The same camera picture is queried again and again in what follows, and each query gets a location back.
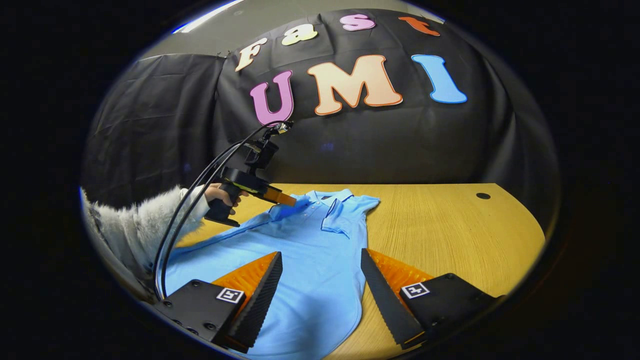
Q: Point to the black table grommet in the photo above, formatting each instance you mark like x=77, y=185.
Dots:
x=483, y=195

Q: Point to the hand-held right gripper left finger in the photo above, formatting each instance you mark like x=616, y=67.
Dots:
x=260, y=300

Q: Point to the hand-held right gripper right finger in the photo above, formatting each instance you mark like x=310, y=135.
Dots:
x=382, y=300

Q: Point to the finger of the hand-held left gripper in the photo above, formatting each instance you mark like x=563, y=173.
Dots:
x=280, y=196

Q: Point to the black backdrop cloth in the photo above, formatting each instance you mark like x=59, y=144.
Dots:
x=400, y=145

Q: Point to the light blue T-shirt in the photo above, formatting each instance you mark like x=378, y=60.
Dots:
x=310, y=280

